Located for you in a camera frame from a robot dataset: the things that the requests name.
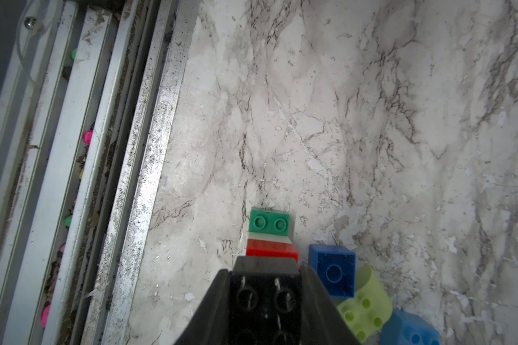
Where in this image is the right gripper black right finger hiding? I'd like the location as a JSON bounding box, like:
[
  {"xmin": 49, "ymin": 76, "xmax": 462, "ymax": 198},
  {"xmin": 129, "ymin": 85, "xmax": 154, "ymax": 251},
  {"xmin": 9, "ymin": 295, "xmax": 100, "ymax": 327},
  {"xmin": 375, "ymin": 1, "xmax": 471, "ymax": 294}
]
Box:
[{"xmin": 299, "ymin": 265, "xmax": 360, "ymax": 344}]

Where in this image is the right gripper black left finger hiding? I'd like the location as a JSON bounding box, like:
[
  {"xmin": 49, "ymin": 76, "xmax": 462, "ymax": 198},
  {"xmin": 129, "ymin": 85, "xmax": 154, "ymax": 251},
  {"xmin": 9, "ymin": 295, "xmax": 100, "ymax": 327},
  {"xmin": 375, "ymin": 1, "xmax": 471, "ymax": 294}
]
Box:
[{"xmin": 175, "ymin": 269, "xmax": 231, "ymax": 345}]

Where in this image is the lime green lego brick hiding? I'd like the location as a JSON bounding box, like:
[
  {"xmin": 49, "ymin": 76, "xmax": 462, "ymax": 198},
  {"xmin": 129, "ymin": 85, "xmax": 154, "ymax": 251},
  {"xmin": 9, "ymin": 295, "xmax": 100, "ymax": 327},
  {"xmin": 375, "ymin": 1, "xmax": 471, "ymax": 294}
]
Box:
[{"xmin": 335, "ymin": 264, "xmax": 393, "ymax": 344}]

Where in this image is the black lego brick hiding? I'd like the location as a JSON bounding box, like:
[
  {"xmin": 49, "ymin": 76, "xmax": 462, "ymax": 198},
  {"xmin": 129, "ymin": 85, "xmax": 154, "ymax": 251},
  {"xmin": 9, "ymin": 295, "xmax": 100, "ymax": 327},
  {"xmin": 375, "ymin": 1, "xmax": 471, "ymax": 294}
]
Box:
[{"xmin": 229, "ymin": 256, "xmax": 302, "ymax": 344}]

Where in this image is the light blue lego brick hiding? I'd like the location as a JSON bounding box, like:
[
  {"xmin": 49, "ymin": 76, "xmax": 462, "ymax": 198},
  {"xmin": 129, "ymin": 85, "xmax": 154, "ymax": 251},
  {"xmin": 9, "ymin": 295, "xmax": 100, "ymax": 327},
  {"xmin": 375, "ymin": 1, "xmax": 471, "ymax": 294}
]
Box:
[{"xmin": 380, "ymin": 309, "xmax": 441, "ymax": 345}]

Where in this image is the red lego brick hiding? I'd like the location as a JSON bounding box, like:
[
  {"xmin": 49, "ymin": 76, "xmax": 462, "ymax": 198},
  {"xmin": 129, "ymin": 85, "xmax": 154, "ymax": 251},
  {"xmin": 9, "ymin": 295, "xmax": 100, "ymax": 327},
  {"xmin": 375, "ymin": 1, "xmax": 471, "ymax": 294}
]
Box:
[{"xmin": 245, "ymin": 239, "xmax": 299, "ymax": 262}]

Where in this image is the green lego base brick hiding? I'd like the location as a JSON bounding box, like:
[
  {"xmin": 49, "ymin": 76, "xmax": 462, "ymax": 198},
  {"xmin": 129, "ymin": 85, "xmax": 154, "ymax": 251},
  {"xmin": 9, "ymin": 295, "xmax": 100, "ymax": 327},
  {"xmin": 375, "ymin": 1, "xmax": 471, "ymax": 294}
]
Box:
[{"xmin": 248, "ymin": 208, "xmax": 291, "ymax": 237}]

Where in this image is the cream lego brick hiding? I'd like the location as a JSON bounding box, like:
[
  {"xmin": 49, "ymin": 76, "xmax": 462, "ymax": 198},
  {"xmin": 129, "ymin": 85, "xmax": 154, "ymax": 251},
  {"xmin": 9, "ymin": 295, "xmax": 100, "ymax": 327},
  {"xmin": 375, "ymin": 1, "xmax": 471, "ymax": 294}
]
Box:
[{"xmin": 247, "ymin": 232, "xmax": 292, "ymax": 244}]

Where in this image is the dark blue lego brick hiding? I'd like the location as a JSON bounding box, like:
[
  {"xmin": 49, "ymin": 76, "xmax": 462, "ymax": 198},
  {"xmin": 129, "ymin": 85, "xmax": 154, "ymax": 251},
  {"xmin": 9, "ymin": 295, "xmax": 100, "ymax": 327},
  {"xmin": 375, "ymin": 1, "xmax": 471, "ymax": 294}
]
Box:
[{"xmin": 308, "ymin": 244, "xmax": 356, "ymax": 298}]

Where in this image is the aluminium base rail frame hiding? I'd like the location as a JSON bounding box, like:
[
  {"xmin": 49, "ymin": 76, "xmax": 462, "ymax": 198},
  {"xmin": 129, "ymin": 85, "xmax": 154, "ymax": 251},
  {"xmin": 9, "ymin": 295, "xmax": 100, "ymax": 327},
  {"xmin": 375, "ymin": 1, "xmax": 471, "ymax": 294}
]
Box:
[{"xmin": 0, "ymin": 1, "xmax": 199, "ymax": 344}]

